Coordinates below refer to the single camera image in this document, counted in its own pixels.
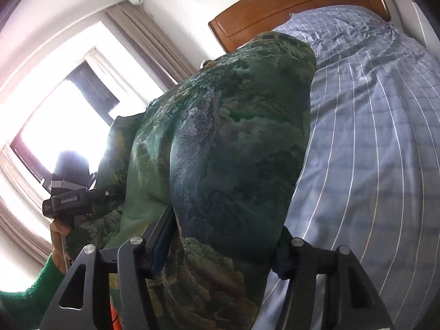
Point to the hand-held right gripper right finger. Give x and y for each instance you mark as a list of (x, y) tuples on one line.
[(284, 259)]

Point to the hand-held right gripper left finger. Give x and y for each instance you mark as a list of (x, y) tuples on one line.
[(161, 244)]

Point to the green printed garment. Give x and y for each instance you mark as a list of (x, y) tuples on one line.
[(223, 151)]

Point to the person's left hand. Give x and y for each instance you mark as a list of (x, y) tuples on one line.
[(60, 244)]

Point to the beige curtain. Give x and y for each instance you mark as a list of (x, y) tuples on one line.
[(151, 44), (20, 213)]

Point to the orange object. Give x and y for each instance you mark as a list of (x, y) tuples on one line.
[(114, 318)]

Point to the window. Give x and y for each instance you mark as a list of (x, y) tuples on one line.
[(79, 110)]

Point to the blue checked bed sheet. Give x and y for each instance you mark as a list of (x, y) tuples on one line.
[(371, 144)]

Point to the white round device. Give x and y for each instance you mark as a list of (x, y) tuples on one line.
[(205, 64)]

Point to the wooden headboard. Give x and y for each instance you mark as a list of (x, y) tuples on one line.
[(292, 3)]

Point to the white nightstand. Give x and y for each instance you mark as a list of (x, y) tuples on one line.
[(414, 13)]

